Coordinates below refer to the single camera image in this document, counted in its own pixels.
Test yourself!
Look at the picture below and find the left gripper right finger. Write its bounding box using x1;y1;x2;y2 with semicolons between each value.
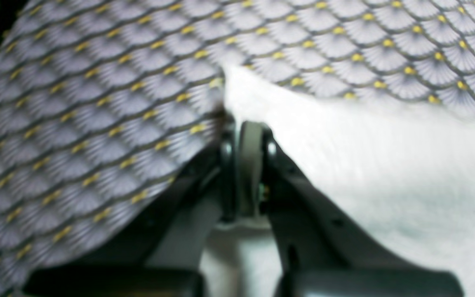
239;121;464;297

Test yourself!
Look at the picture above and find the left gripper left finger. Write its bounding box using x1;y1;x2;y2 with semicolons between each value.
24;130;236;297

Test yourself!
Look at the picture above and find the light grey T-shirt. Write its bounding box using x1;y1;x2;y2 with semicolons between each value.
192;64;475;297

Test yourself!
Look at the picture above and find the fan-patterned tablecloth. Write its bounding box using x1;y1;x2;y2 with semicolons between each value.
0;0;475;297

